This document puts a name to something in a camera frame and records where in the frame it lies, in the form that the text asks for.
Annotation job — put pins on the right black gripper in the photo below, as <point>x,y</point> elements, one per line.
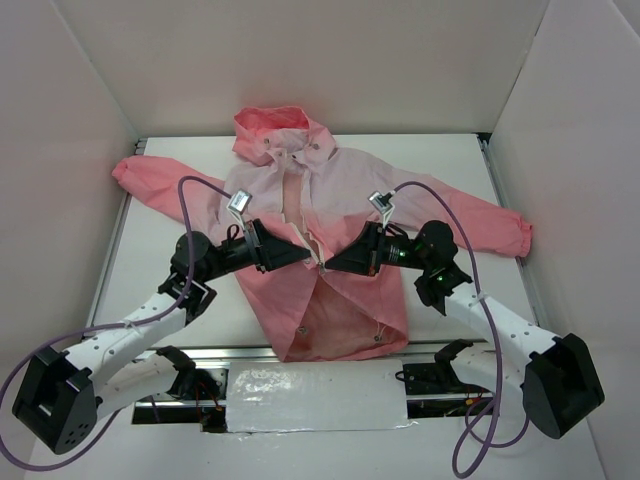
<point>374,248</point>

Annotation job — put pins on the white foil-edged panel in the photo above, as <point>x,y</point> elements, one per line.
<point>269,397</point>

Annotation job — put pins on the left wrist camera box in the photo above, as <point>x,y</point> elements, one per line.
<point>239,202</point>

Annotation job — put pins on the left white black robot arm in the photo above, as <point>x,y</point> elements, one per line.
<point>64,394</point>

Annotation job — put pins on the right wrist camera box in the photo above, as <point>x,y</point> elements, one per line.
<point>383,205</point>

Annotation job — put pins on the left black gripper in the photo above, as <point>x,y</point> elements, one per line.
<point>255,245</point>

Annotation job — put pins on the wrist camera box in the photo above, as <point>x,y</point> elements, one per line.
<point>383,205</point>
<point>239,202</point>

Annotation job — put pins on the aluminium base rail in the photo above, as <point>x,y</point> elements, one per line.
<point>303,350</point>

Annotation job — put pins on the pink hooded zip jacket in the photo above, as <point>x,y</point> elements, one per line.
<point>310,191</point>

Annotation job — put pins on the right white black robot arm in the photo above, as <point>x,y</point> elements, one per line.
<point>553,378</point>

